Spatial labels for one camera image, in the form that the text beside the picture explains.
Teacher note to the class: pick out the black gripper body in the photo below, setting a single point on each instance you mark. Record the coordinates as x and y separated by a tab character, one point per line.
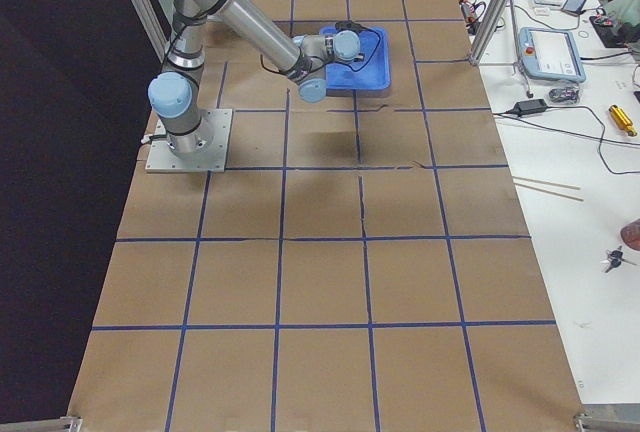
361	57

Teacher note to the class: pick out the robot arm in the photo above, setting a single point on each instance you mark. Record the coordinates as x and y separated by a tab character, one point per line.
302	60

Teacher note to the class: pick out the blue plastic tray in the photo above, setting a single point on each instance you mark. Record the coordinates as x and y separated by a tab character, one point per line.
372	74

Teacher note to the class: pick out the black power brick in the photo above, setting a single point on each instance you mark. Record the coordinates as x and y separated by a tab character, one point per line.
529	107

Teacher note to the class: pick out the teach pendant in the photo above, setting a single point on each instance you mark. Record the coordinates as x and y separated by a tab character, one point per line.
550	54

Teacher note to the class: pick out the wooden stick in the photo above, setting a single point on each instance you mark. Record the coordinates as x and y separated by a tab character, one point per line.
566	191

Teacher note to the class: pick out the smartphone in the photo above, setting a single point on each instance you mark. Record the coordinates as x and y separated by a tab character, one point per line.
573	7

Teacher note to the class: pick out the brown paper mat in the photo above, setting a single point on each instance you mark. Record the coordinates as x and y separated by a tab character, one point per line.
363	264

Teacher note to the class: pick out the key bunch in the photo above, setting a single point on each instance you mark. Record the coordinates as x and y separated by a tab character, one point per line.
615	258

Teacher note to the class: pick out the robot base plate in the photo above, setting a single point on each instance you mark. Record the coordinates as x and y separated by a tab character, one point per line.
205	149

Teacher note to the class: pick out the aluminium frame post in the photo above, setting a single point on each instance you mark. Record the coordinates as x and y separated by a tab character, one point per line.
485	30

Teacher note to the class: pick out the yellow tool handle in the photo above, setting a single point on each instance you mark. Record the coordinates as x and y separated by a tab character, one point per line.
622	120

